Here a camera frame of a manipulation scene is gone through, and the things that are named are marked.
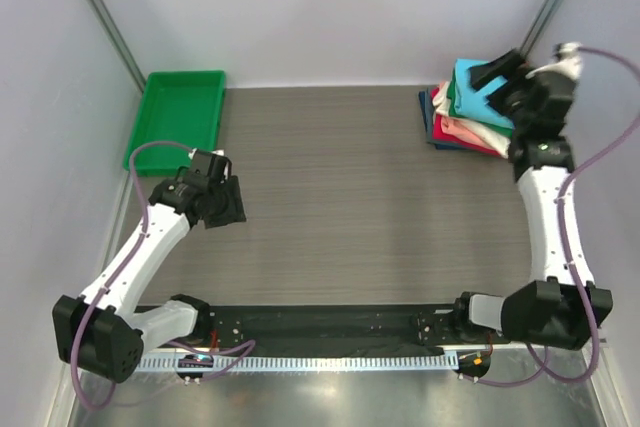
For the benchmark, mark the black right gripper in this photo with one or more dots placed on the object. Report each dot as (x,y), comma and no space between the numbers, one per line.
(504,66)

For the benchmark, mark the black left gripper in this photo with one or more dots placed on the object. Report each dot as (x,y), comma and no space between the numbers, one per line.
(234,212)

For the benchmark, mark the light blue t shirt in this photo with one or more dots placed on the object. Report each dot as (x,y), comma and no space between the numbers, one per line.
(473,104)

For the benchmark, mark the green plastic tray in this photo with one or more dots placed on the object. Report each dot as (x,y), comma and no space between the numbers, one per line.
(179,106)

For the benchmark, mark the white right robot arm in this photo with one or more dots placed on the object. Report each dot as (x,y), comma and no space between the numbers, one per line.
(561,306)

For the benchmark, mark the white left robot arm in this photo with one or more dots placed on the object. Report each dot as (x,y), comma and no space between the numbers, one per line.
(100,331)

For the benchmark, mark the folded green t shirt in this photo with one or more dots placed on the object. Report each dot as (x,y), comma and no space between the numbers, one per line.
(454,111)

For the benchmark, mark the folded cream t shirt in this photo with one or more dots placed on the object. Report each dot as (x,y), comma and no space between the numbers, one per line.
(492,139)

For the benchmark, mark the folded pink t shirt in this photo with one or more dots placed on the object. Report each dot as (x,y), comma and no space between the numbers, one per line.
(453,127)

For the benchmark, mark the folded navy t shirt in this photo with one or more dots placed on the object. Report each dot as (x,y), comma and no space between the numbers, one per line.
(426,112)

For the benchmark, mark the folded red t shirt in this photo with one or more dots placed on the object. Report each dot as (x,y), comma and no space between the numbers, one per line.
(440,132)

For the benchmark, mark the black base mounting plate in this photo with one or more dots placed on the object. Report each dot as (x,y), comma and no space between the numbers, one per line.
(341,331)

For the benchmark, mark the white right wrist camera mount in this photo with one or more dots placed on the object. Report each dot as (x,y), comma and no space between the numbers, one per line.
(567,62)

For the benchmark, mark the slotted grey cable duct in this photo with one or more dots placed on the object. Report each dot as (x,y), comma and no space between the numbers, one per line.
(177,362)

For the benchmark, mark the left aluminium corner post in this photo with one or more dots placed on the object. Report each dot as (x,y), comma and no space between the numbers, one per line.
(107,22)

